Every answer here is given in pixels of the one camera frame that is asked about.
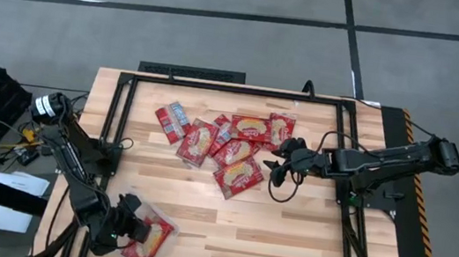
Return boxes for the white paper sheet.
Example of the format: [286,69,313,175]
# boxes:
[0,168,53,200]
[0,202,35,236]

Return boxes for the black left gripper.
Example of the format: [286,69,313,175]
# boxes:
[102,190,157,248]

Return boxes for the black power adapter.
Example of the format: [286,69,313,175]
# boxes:
[14,147,41,169]

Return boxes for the black bar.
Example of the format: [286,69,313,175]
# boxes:
[0,174,53,218]

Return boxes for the yellow cable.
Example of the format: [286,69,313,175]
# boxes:
[0,123,48,156]

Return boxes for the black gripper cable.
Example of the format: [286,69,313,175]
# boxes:
[264,166,306,207]

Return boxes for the black metal table frame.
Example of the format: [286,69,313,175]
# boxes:
[33,60,426,257]

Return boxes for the black floor vent grille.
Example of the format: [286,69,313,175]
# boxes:
[137,58,248,86]

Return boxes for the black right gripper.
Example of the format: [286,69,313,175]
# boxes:
[259,133,334,195]

